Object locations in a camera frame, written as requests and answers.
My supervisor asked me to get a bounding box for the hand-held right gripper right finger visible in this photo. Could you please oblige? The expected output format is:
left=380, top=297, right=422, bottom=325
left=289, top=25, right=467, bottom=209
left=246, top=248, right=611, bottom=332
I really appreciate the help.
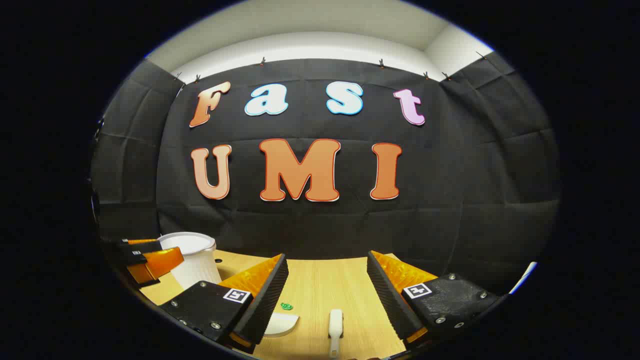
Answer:
left=367, top=250, right=501, bottom=346

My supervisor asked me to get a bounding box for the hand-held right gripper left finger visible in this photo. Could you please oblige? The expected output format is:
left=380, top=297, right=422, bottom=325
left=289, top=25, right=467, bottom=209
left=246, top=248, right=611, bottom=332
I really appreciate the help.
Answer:
left=160, top=253, right=289, bottom=353

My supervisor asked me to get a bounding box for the wooden desktop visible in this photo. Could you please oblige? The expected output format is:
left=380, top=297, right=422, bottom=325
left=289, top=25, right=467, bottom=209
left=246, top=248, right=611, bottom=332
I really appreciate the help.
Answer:
left=140, top=249, right=416, bottom=360

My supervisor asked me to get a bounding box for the white ribbed garbage bin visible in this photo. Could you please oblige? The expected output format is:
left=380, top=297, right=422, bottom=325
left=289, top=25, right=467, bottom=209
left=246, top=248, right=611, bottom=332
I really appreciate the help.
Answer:
left=157, top=231, right=223, bottom=291

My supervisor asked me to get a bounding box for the grey translucent dustpan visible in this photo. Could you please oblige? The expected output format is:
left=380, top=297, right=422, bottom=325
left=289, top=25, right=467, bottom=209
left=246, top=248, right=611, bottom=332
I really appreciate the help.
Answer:
left=264, top=312, right=300, bottom=336

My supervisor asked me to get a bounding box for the small white broom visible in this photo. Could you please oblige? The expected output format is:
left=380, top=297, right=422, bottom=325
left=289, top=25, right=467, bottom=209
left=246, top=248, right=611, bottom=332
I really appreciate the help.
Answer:
left=328, top=309, right=344, bottom=358

